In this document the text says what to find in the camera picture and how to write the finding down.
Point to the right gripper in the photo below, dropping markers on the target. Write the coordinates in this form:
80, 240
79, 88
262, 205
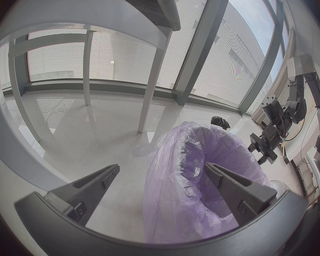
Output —
266, 149

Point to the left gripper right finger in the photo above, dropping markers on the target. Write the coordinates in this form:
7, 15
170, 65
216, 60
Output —
242, 196

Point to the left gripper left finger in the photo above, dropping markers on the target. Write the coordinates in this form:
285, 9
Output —
82, 196

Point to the black plastic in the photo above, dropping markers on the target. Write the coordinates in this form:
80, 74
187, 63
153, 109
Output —
220, 122

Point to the purple plastic bag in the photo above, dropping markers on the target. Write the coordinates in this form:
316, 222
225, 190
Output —
176, 148

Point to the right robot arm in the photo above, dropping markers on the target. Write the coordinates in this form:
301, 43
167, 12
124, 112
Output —
298, 108

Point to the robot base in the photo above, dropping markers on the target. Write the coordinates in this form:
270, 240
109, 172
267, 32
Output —
278, 186

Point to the white trash bin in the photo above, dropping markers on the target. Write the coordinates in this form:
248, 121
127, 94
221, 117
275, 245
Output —
162, 209

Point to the grey cushioned white chair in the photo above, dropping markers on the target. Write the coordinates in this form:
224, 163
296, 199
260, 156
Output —
148, 100

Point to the window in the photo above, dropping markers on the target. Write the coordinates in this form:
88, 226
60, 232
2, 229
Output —
200, 49

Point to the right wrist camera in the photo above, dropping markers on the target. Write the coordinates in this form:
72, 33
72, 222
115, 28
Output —
269, 133

